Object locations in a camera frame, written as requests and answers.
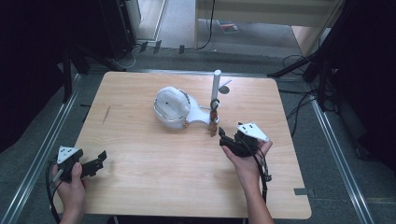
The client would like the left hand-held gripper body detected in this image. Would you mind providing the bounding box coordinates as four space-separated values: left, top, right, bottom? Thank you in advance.
56 145 85 183

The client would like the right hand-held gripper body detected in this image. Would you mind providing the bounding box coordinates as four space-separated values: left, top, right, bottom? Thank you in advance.
231 121 270 158

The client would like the white stand with post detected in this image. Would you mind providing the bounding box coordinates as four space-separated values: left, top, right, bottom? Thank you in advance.
178 69 233 127

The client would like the person's left hand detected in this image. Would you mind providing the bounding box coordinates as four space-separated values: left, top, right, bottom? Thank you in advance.
50 162 89 213

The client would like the person's right hand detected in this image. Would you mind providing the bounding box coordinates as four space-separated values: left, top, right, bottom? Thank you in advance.
221 139 275 189

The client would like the white dome-shaped object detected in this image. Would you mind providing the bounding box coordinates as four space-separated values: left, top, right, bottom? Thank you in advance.
153 86 191 129

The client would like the black tripod leg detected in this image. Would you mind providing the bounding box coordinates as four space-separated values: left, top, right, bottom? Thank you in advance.
266 53 320 78

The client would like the black metal stand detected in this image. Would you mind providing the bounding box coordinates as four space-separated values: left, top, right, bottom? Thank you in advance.
60 46 92 105

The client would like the grey tape piece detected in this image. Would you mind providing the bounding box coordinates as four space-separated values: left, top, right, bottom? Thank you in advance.
293 188 317 198

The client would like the dark curtain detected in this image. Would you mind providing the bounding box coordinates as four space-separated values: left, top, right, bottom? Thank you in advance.
0 0 104 153

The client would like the red and black book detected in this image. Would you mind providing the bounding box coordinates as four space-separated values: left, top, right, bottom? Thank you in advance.
217 20 241 35

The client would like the light wooden desk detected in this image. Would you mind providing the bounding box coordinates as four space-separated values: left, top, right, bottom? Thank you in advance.
194 0 345 58

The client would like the black cabinet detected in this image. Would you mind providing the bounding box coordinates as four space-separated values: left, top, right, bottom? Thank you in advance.
98 0 139 61

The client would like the black curtain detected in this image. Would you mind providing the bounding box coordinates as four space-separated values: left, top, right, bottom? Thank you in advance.
303 0 396 172

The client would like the metal floor rail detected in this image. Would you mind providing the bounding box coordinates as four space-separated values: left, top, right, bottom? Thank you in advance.
309 98 376 224
0 74 82 224
124 68 312 79

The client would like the left hand-held gripper cable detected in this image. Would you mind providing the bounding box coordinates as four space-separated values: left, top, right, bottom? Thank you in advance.
45 161 63 224

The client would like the hand-held gripper cable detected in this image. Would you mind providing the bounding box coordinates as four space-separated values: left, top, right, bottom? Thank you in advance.
252 148 273 204
45 161 63 224

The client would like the right hand-held gripper cable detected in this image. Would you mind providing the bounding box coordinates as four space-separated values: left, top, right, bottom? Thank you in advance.
252 148 273 204

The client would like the looped black floor cable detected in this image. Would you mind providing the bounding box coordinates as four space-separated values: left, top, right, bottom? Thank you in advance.
281 54 308 68

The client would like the black hanging cable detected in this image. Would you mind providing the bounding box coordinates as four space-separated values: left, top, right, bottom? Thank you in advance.
196 0 217 51

